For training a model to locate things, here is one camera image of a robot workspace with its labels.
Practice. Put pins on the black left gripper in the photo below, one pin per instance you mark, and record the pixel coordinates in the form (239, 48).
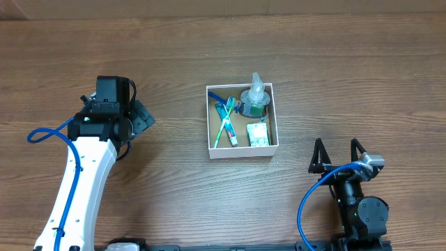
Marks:
(143, 118)

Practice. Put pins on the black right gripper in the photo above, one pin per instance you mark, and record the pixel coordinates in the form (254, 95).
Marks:
(339, 168)

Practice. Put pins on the white green soap bar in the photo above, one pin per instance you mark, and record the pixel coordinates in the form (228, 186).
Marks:
(258, 133)

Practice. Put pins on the clear soap pump bottle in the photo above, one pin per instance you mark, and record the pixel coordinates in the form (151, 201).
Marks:
(254, 101)

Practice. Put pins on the blue disposable razor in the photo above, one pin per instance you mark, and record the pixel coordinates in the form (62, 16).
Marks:
(223, 101)

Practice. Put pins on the teal toothpaste tube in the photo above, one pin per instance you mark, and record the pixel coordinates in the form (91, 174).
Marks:
(224, 115)

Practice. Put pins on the green white toothbrush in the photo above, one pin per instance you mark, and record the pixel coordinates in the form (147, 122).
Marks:
(230, 104)

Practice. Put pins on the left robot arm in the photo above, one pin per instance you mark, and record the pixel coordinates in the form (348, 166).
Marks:
(97, 137)

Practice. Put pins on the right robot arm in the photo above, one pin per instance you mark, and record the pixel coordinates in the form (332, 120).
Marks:
(363, 219)

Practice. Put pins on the white cardboard box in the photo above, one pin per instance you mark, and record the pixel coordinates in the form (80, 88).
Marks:
(239, 122)

